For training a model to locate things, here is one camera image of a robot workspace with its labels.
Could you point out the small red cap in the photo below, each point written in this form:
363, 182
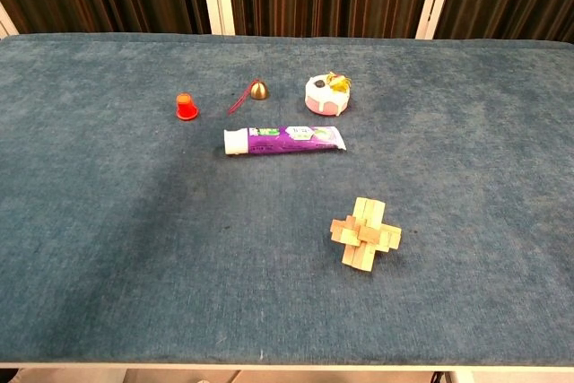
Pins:
185, 107

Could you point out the blue table cloth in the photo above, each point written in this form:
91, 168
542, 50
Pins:
134, 221

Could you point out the purple toothpaste tube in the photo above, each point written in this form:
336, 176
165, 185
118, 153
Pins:
287, 140

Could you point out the pink white toy cake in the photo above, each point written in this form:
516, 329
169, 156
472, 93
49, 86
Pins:
327, 96

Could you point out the wooden burr puzzle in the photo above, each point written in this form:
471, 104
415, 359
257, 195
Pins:
365, 234

